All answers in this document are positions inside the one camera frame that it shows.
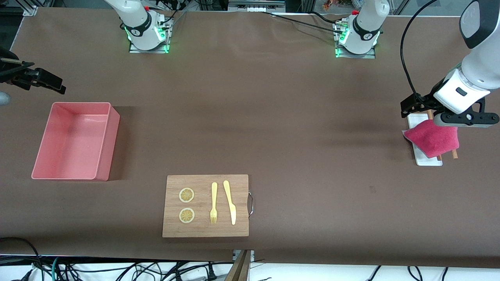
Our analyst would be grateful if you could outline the pink microfibre cloth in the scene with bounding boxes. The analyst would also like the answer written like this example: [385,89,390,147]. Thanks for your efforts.
[403,119,459,158]

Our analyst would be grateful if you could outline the white rectangular tray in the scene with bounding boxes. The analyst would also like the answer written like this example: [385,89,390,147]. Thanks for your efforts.
[407,113,443,167]

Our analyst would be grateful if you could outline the pink plastic bin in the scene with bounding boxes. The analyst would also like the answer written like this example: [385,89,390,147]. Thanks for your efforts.
[31,102,121,181]

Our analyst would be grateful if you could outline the brown table cover sheet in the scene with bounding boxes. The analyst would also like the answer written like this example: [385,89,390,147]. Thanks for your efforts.
[0,7,500,270]

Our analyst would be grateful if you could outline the grey metal device box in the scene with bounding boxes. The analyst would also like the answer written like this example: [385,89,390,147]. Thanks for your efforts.
[229,0,286,12]

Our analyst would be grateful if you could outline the yellow plastic fork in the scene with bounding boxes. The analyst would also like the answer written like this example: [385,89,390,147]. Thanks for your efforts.
[210,182,218,224]

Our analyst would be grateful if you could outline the yellow plastic knife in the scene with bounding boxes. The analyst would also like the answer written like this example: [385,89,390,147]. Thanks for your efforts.
[223,180,237,226]

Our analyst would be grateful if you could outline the wooden cutting board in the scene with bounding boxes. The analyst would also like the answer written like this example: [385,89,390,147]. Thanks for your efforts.
[162,174,249,238]

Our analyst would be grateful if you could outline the aluminium frame profile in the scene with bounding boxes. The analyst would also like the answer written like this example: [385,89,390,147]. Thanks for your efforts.
[21,0,53,16]

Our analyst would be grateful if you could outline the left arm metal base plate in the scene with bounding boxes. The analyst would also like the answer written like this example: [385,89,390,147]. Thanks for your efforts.
[335,21,376,59]

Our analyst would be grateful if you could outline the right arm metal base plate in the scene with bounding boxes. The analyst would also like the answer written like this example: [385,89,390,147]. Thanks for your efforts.
[129,16,173,54]

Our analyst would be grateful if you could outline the black power cable on table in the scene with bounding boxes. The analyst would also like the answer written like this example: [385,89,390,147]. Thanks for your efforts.
[261,11,345,34]

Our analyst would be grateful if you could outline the black looped floor cable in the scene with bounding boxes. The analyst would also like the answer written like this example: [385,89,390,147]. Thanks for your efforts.
[0,237,43,281]

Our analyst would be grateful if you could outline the brown wooden post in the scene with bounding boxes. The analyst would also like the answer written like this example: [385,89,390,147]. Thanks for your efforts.
[225,250,252,281]

